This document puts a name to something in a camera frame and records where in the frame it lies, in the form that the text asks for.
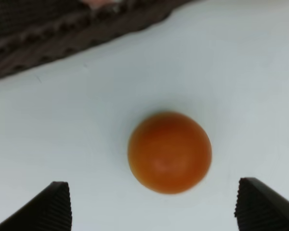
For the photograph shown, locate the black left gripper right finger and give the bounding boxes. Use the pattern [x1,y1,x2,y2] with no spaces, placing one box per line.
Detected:
[234,178,289,231]

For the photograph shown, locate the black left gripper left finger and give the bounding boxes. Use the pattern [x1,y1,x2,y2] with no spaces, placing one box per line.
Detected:
[0,181,72,231]

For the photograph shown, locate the pink lotion bottle white cap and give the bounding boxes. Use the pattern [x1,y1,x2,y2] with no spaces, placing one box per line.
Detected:
[80,0,122,10]

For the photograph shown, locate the red orange round bun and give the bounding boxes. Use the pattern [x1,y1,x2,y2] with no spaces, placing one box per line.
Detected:
[127,111,212,194]

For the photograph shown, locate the dark brown wicker basket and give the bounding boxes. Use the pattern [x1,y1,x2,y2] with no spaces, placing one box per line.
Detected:
[0,0,185,79]

